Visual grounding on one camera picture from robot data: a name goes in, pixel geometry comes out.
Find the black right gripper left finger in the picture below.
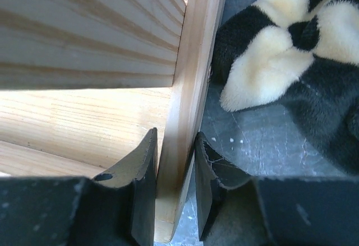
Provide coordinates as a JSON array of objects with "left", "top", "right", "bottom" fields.
[{"left": 1, "top": 128, "right": 158, "bottom": 245}]

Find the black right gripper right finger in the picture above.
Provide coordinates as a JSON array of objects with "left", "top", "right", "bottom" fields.
[{"left": 194, "top": 132, "right": 358, "bottom": 245}]

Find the wooden clothes rack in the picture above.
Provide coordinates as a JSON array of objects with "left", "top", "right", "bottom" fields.
[{"left": 1, "top": 0, "right": 225, "bottom": 243}]

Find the black cream fleece garment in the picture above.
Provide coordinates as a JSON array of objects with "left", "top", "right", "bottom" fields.
[{"left": 211, "top": 0, "right": 358, "bottom": 175}]

